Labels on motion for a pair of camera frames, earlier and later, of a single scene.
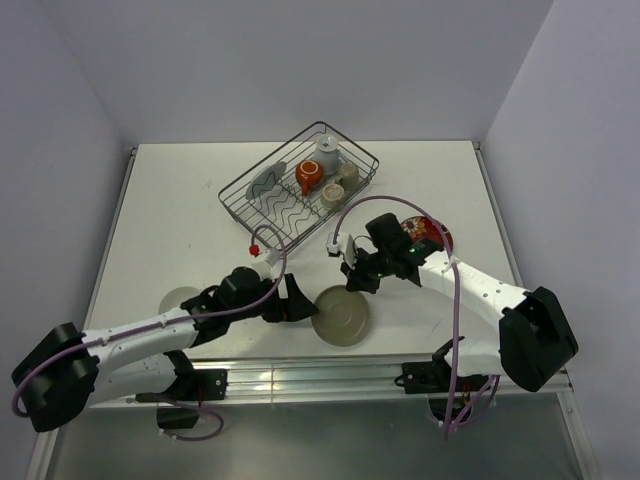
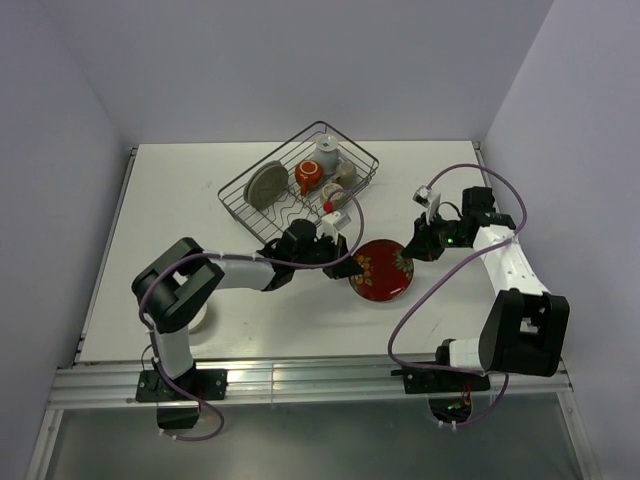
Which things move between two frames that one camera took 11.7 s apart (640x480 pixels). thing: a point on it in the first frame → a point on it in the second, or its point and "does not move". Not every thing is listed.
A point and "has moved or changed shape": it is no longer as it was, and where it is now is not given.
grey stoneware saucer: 343,316 → 266,185
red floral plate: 420,228 has moved or changed shape
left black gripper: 293,307 → 343,269
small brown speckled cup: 333,195 does not move
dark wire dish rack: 300,186 does not move
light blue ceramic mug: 327,153 does not move
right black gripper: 355,276 → 415,250
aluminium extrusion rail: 373,381 does not move
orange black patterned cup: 308,174 does not move
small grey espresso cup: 349,177 does not move
